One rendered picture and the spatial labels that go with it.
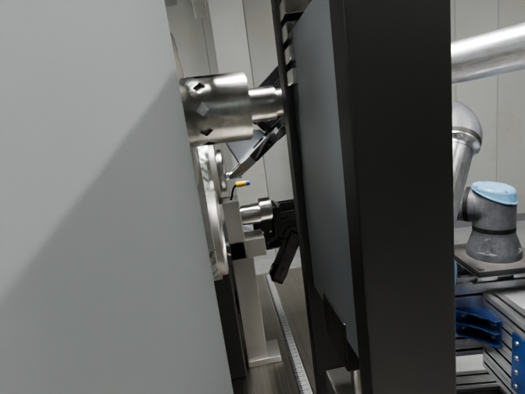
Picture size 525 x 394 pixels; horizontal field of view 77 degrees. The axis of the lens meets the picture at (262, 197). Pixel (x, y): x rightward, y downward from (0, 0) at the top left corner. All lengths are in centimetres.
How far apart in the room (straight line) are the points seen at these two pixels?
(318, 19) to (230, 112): 12
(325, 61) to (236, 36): 311
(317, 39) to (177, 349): 23
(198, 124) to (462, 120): 66
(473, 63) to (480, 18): 341
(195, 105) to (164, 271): 14
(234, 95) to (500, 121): 393
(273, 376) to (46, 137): 52
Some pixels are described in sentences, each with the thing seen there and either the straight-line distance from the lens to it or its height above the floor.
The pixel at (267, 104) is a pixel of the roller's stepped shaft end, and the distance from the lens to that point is 32.
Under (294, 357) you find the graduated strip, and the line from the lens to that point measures 67.
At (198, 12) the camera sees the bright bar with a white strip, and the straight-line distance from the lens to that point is 35.
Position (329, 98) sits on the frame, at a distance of 21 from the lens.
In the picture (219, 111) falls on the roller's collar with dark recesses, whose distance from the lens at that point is 30.
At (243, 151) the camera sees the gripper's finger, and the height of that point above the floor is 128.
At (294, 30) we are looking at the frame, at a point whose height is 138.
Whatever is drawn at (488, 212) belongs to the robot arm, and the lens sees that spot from 121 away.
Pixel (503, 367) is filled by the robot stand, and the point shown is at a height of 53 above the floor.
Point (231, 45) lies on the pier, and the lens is 330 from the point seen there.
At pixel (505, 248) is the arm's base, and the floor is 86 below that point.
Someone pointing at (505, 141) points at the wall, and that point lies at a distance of 419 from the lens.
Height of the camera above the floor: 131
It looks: 12 degrees down
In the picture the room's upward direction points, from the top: 8 degrees counter-clockwise
